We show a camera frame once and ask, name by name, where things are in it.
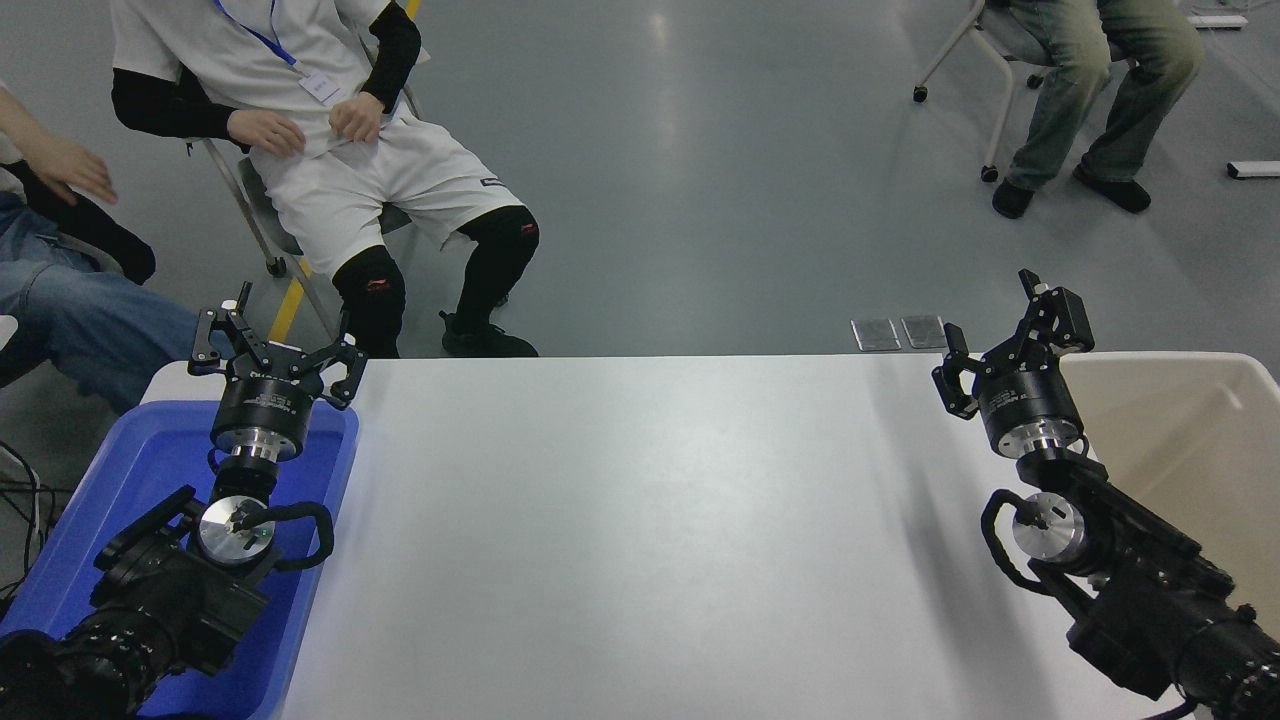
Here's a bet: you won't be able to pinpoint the white frame chair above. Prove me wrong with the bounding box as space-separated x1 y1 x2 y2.
188 85 423 343
912 0 1051 184

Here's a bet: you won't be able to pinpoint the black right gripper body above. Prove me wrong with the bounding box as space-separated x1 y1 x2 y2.
980 362 1087 442

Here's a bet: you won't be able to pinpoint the person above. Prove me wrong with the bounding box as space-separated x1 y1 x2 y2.
992 0 1207 220
0 80 236 416
110 0 541 359

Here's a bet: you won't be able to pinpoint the large pale bin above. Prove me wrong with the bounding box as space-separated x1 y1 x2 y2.
1058 352 1280 641

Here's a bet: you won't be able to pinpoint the black floor cables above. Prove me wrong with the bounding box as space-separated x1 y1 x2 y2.
0 440 76 601

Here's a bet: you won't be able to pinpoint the blue plastic tray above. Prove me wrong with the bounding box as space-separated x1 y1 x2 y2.
0 398 361 720

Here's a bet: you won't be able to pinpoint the person's left hand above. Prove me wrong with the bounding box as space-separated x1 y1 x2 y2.
328 92 387 144

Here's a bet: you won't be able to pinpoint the person's right hand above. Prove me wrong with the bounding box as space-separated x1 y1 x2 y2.
227 107 307 159

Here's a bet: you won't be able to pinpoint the person's hand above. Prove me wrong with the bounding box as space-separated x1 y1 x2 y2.
44 137 120 207

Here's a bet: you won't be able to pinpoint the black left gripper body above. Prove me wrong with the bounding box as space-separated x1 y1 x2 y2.
212 348 325 443

